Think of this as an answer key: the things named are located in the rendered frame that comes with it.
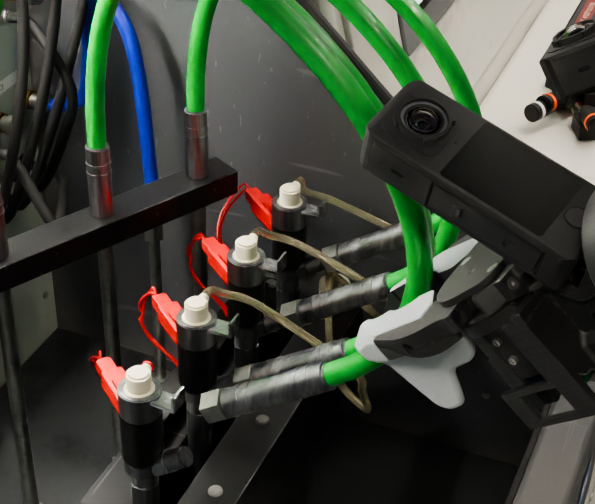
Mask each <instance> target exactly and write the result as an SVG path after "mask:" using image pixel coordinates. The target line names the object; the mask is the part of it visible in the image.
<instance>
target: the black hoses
mask: <svg viewBox="0 0 595 504"><path fill-rule="evenodd" d="M61 5H62V0H50V8H49V20H48V29H47V35H46V33H45V32H44V31H43V30H42V28H41V27H40V26H39V25H38V24H37V22H36V21H34V20H33V19H32V18H31V17H30V16H29V5H28V0H16V7H17V12H12V11H10V12H9V13H8V15H7V21H8V22H9V23H17V36H18V46H17V72H16V88H15V99H14V109H13V117H12V125H11V132H10V138H9V144H8V150H7V149H4V148H0V159H2V160H4V161H5V166H4V170H3V173H2V181H1V192H2V198H3V202H4V203H3V207H4V209H5V214H4V215H5V222H6V224H8V223H10V222H11V220H12V219H13V218H14V217H15V215H16V213H17V211H21V210H24V209H25V208H26V207H27V206H28V205H29V204H30V203H31V201H32V203H33V204H34V206H35V208H36V210H37V211H38V213H39V214H40V216H41V218H42V219H43V221H44V222H45V223H46V224H47V223H50V222H52V221H55V220H57V219H60V218H62V217H65V216H66V215H67V208H68V182H67V178H66V177H65V175H64V174H63V173H62V172H61V171H60V170H59V169H58V166H59V164H60V161H61V159H62V156H63V154H64V151H65V148H66V145H67V142H68V139H69V136H70V133H71V130H72V128H73V125H74V122H75V119H76V115H77V111H78V94H77V89H76V85H75V83H74V80H73V78H72V73H73V69H74V65H75V61H76V57H77V53H78V49H79V45H80V41H81V37H82V33H83V28H84V24H85V19H86V15H87V10H88V6H87V0H78V3H77V8H76V12H75V17H74V22H73V26H72V31H71V35H70V39H69V43H68V47H67V51H66V55H65V59H64V61H63V59H62V57H61V56H60V54H59V52H58V51H57V42H58V35H59V27H60V16H61ZM30 33H31V34H32V35H33V36H34V37H35V39H36V40H37V41H38V43H39V44H40V46H41V47H42V48H43V50H44V58H43V64H42V70H41V76H40V82H39V87H38V93H37V98H36V103H35V108H34V113H33V117H32V122H31V126H30V130H29V135H28V139H27V143H26V147H25V151H24V153H23V154H21V155H20V156H19V159H18V155H19V149H20V143H21V137H22V131H23V123H24V116H25V108H26V98H27V87H28V72H29V48H30ZM54 67H55V69H56V71H57V73H58V75H59V76H60V79H59V83H58V87H57V90H56V94H55V98H54V102H53V105H52V109H51V112H50V116H49V119H48V123H47V126H46V130H45V133H44V136H43V140H42V143H41V146H40V149H39V152H38V155H37V158H36V161H34V157H35V153H36V149H37V145H38V141H39V137H40V133H41V128H42V124H43V120H44V115H45V111H46V106H47V101H48V96H49V91H50V85H51V80H52V74H53V68H54ZM66 96H67V109H66V113H65V117H64V120H63V122H62V125H61V129H60V132H59V135H58V138H57V141H56V144H55V147H54V150H53V152H52V155H51V158H50V160H49V163H48V165H47V164H46V162H47V159H48V156H49V153H50V150H51V147H52V144H53V140H54V137H55V134H56V131H57V127H58V124H59V121H60V117H61V113H62V110H63V106H64V103H65V99H66ZM31 170H32V173H31V176H30V172H31ZM42 174H43V175H42ZM53 178H54V179H55V180H56V182H57V184H58V197H57V208H56V214H55V217H54V216H53V214H52V213H51V211H50V209H49V208H48V206H47V205H46V203H45V201H44V199H43V198H42V196H41V194H40V192H42V191H44V190H45V189H46V188H47V187H48V185H49V184H50V183H51V181H52V179H53ZM13 182H14V183H16V184H15V187H14V190H13V193H12V195H11V189H12V184H13ZM7 205H8V206H7ZM6 208H7V209H6Z"/></svg>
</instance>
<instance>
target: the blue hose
mask: <svg viewBox="0 0 595 504"><path fill-rule="evenodd" d="M97 1H98V0H87V6H88V10H87V15H86V19H85V24H84V28H83V33H82V37H81V82H80V88H79V90H78V92H77V94H78V109H79V108H81V107H83V106H84V105H85V76H86V61H87V49H88V42H89V36H90V29H91V24H92V20H93V16H94V11H95V7H96V3H97ZM114 21H115V23H116V25H117V27H118V29H119V31H120V34H121V37H122V40H123V42H124V45H125V49H126V54H127V58H128V62H129V67H130V73H131V79H132V85H133V92H134V99H135V106H136V113H137V122H138V130H139V138H140V147H141V156H142V165H143V173H144V183H145V184H148V183H150V182H153V181H155V180H158V170H157V160H156V151H155V141H154V132H153V123H152V115H151V106H150V99H149V91H148V84H147V78H146V72H145V66H144V60H143V56H142V52H141V47H140V43H139V40H138V37H137V34H136V31H135V28H134V26H133V24H132V22H131V20H130V18H129V16H128V14H127V12H126V11H125V9H124V7H123V6H122V4H121V3H120V2H119V4H118V7H117V10H116V14H115V18H114ZM53 102H54V98H50V99H49V101H48V104H47V109H48V111H51V109H52V105H53ZM66 109H67V98H66V99H65V103H64V106H63V110H62V113H65V112H66Z"/></svg>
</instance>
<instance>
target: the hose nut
mask: <svg viewBox="0 0 595 504"><path fill-rule="evenodd" d="M225 388H228V387H224V388H219V389H216V390H212V391H209V392H205V393H202V394H201V399H200V406H199V411H200V412H201V414H202V415H203V417H204V418H205V420H206V421H207V422H208V424H210V423H214V422H218V421H222V420H226V419H230V418H234V417H237V416H238V415H237V416H233V417H232V416H229V415H227V414H226V413H225V412H224V411H223V409H222V407H221V404H220V396H221V393H222V391H223V390H224V389H225Z"/></svg>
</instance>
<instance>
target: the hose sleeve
mask: <svg viewBox="0 0 595 504"><path fill-rule="evenodd" d="M328 362H331V361H329V360H323V361H320V362H316V363H309V364H306V365H305V366H299V367H295V368H294V369H291V370H288V371H284V372H281V373H277V374H274V375H270V376H267V377H263V378H260V379H256V380H254V379H253V380H250V381H247V382H242V383H239V384H237V385H235V386H231V387H228V388H225V389H224V390H223V391H222V393H221V396H220V404H221V407H222V409H223V411H224V412H225V413H226V414H227V415H229V416H232V417H233V416H237V415H241V414H248V413H251V412H253V411H259V410H262V409H264V408H267V407H271V406H275V405H279V404H282V403H286V402H290V401H294V400H298V399H301V398H304V399H305V398H308V397H311V396H316V395H320V394H322V393H324V392H328V391H332V390H335V389H336V387H337V386H330V385H329V384H328V383H327V382H326V380H325V378H324V374H323V369H324V366H325V364H326V363H328Z"/></svg>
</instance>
